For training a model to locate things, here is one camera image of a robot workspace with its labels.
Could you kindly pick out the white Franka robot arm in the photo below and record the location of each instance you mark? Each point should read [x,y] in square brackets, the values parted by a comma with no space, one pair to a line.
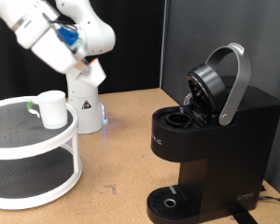
[93,34]

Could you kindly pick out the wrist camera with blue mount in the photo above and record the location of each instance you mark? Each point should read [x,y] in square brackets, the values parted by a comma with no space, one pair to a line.
[68,35]

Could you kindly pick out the white two-tier turntable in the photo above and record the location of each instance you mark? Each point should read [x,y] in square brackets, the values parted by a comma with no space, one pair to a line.
[28,133]

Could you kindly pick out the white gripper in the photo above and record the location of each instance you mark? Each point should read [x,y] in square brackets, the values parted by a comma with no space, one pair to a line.
[54,53]

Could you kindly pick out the black drip tray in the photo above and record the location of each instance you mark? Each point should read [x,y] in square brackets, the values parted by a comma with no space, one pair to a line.
[160,202]

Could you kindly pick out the grey partition panel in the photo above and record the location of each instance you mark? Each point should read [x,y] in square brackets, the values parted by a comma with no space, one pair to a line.
[193,31]

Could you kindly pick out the black curtain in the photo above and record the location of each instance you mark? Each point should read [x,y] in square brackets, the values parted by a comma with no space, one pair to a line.
[137,46]

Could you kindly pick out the black Keurig coffee machine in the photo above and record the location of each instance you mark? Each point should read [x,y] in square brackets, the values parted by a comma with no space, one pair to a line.
[233,155]

